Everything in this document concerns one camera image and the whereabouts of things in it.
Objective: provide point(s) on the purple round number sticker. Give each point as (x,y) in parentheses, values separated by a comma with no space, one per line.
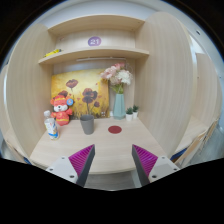
(94,41)

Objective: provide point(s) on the yellow object on shelf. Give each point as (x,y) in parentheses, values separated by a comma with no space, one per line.
(52,52)

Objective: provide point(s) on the small potted succulent, right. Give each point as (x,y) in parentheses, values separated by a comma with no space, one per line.
(135,111)

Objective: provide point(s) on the white light bar under shelf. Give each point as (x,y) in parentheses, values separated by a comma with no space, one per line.
(95,58)

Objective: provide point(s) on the light wood shelf cubicle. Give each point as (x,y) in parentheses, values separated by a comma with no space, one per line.
(176,88)

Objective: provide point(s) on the small potted succulent,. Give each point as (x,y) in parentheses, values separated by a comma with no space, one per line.
(135,111)
(129,114)

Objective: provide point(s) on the red plush toy bear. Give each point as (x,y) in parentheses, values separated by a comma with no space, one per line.
(61,110)

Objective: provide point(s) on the pale green ceramic vase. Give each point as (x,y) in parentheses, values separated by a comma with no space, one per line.
(119,107)

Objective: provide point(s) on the small potted succulent, left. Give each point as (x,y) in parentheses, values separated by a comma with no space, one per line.
(129,114)

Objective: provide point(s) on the pink and white flower bouquet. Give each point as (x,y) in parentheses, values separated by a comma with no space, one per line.
(117,76)

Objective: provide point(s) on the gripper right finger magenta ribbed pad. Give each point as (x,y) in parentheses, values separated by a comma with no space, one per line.
(150,167)

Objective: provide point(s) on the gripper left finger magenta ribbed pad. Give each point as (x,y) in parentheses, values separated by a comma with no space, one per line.
(74,168)

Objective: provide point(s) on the clear plastic water bottle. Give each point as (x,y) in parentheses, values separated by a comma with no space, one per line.
(50,125)

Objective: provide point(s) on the grey plastic cup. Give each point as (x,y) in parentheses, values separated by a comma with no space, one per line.
(87,123)

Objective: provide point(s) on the yellow poppy flower painting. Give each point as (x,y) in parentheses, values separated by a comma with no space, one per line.
(89,92)

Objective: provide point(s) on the dark red round coaster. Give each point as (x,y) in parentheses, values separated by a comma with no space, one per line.
(115,129)

